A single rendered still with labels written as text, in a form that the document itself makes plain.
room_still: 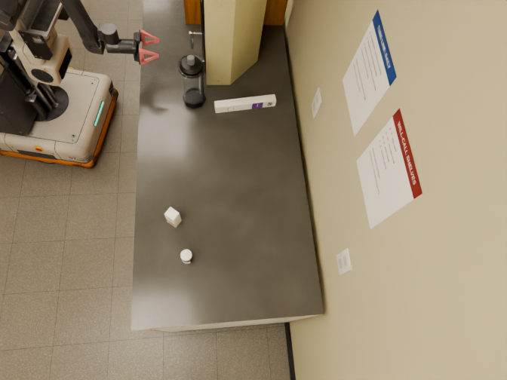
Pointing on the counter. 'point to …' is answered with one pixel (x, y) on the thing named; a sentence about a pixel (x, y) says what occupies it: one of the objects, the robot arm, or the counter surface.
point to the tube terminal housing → (231, 38)
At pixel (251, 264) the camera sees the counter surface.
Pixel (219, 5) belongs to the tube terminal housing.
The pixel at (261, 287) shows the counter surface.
